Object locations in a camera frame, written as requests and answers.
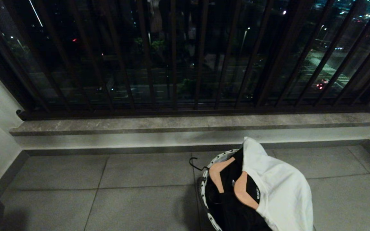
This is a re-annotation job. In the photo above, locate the wooden clothes hanger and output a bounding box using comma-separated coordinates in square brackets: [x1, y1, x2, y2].
[189, 157, 260, 210]

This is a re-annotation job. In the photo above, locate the white perforated laundry basket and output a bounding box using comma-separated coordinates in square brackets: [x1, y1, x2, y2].
[197, 149, 241, 231]

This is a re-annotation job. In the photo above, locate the black garment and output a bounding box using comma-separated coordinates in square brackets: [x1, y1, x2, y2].
[206, 148, 273, 231]

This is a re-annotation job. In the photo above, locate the white garment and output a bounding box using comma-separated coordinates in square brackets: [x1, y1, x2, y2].
[242, 137, 314, 231]

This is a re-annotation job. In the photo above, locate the grey stone window sill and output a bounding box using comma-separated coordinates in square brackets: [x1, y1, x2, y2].
[9, 113, 370, 136]

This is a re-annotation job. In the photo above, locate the dark metal window railing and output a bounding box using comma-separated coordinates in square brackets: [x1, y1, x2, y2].
[0, 0, 370, 121]

